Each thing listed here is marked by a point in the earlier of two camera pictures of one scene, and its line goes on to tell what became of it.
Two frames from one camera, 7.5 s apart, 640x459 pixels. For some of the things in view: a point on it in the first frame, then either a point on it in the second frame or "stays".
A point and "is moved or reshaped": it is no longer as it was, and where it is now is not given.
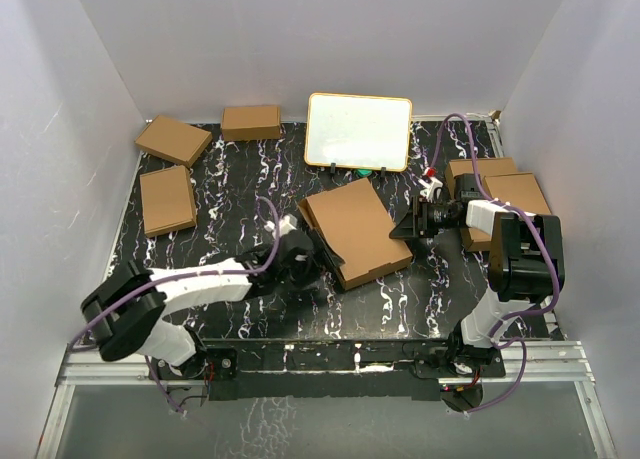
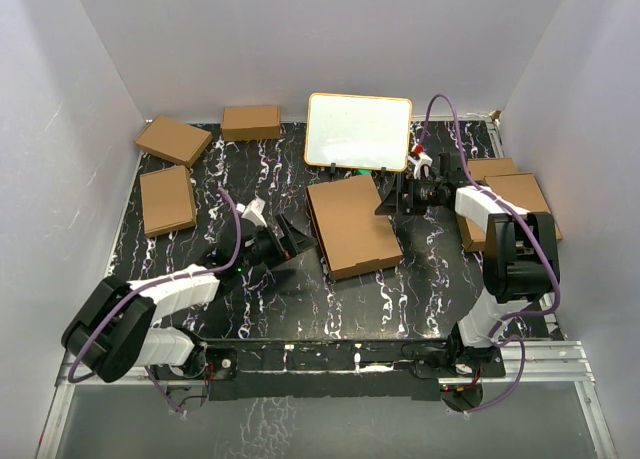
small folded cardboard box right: [520, 190] stays
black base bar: [341, 369] stays
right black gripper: [417, 219] to [403, 194]
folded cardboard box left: [167, 200] stays
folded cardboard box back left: [173, 140] stays
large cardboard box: [355, 222] is moved or reshaped
